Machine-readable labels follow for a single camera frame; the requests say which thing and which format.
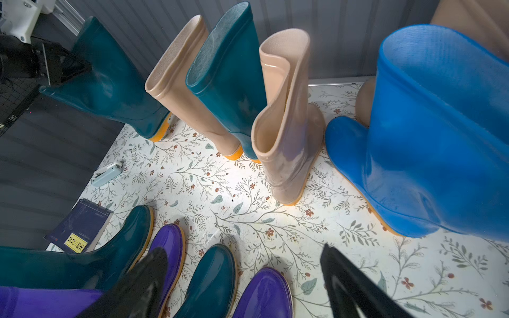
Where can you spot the small pale green device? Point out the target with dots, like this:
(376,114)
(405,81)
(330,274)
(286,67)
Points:
(107,173)

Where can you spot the dark green boot back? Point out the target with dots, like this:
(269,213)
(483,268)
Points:
(226,75)

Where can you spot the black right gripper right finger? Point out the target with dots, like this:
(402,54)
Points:
(351,292)

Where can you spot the purple front boot left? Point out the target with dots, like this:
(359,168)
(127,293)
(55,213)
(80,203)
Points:
(23,302)

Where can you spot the purple front boot right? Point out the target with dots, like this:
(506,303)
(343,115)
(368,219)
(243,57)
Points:
(266,295)

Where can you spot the dark green front boot left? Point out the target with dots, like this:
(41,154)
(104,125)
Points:
(99,269)

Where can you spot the dark green boot far left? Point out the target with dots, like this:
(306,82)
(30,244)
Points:
(113,89)

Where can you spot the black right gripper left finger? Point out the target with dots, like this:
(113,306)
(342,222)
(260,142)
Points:
(137,294)

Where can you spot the blue rain boot front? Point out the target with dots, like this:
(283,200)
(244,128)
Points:
(435,153)

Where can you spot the dark green front boot right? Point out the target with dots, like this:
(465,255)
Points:
(212,289)

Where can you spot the purple boot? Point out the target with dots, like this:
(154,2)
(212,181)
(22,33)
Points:
(266,295)
(23,302)

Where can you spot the dark green boot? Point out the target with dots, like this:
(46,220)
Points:
(113,89)
(99,269)
(226,75)
(212,289)

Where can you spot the dark blue notebook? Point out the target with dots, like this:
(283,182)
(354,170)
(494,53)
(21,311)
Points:
(82,228)

